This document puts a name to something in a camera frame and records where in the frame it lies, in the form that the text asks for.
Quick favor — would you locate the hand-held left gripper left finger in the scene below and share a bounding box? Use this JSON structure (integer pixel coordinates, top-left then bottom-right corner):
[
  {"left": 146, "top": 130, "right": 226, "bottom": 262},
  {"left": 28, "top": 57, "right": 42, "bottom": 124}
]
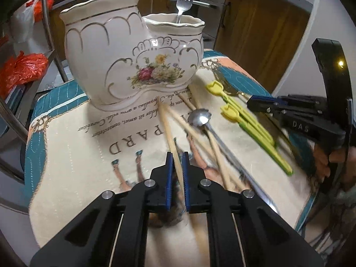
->
[{"left": 30, "top": 152, "right": 172, "bottom": 267}]

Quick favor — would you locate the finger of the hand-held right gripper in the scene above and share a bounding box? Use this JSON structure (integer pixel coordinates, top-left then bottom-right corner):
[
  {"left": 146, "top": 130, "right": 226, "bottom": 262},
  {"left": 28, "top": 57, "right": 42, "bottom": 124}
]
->
[{"left": 247, "top": 95, "right": 316, "bottom": 116}]

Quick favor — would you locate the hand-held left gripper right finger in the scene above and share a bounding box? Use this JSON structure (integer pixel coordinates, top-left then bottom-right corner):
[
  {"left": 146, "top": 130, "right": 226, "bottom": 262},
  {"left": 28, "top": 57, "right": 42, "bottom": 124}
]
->
[{"left": 184, "top": 152, "right": 324, "bottom": 267}]

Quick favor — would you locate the yellow tulip-shaped plastic spoon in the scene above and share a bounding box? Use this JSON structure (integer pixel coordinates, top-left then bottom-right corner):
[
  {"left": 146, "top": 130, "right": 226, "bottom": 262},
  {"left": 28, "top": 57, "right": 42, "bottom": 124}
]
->
[
  {"left": 206, "top": 81, "right": 277, "bottom": 148},
  {"left": 220, "top": 104, "right": 293, "bottom": 176}
]

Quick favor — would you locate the gold fork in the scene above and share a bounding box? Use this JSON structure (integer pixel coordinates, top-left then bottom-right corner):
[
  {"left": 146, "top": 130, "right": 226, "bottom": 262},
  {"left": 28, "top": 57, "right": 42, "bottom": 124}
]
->
[{"left": 222, "top": 85, "right": 251, "bottom": 99}]

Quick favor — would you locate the wooden chopstick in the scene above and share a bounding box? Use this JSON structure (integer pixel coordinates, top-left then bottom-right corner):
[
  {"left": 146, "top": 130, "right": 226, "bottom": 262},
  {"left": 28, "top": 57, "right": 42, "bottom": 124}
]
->
[
  {"left": 189, "top": 85, "right": 202, "bottom": 110},
  {"left": 166, "top": 106, "right": 247, "bottom": 191},
  {"left": 157, "top": 96, "right": 209, "bottom": 267},
  {"left": 178, "top": 99, "right": 233, "bottom": 188}
]

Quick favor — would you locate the floral ceramic utensil holder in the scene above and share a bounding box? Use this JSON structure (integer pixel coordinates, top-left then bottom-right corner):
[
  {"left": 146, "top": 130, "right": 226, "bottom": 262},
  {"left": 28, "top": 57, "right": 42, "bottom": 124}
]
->
[{"left": 60, "top": 0, "right": 205, "bottom": 112}]

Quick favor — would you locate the person's right hand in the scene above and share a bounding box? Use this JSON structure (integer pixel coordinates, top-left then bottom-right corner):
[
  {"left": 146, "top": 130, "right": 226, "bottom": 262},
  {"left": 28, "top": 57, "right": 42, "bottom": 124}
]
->
[{"left": 314, "top": 144, "right": 356, "bottom": 192}]

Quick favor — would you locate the silver spoon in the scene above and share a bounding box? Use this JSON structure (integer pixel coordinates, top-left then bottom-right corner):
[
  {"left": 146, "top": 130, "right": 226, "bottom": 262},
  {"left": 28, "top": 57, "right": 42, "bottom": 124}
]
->
[{"left": 188, "top": 108, "right": 279, "bottom": 214}]

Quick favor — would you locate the printed quilted table mat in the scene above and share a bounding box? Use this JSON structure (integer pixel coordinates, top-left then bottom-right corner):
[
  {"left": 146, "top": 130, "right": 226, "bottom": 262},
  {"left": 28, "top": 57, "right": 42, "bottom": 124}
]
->
[{"left": 24, "top": 49, "right": 320, "bottom": 267}]

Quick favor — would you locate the grey patterned cloth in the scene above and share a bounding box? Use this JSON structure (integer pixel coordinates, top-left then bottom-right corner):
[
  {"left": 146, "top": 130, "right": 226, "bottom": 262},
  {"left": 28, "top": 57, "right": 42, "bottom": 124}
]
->
[{"left": 306, "top": 189, "right": 356, "bottom": 258}]

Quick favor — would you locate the silver fork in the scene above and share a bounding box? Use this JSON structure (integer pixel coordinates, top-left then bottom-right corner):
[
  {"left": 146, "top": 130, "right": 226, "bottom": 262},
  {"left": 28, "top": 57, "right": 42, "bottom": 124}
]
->
[{"left": 176, "top": 0, "right": 196, "bottom": 24}]

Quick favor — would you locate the red plastic bag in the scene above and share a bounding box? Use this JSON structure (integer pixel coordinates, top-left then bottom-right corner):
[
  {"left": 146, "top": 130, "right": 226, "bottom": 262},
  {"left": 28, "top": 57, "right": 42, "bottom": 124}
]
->
[
  {"left": 33, "top": 0, "right": 54, "bottom": 23},
  {"left": 0, "top": 51, "right": 49, "bottom": 98}
]

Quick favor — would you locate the metal storage rack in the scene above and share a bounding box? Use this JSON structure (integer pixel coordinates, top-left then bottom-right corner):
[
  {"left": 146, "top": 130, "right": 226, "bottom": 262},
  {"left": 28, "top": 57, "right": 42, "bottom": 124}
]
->
[{"left": 0, "top": 0, "right": 69, "bottom": 206}]

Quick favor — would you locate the white plastic bag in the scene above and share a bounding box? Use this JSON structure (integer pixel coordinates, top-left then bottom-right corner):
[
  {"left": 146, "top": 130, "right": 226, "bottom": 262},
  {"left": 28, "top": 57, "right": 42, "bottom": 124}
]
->
[{"left": 12, "top": 0, "right": 42, "bottom": 43}]

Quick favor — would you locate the silver oven handle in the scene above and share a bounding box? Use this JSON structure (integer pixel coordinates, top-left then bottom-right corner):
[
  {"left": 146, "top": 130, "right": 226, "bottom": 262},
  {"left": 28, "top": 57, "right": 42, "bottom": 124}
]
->
[{"left": 168, "top": 0, "right": 218, "bottom": 9}]

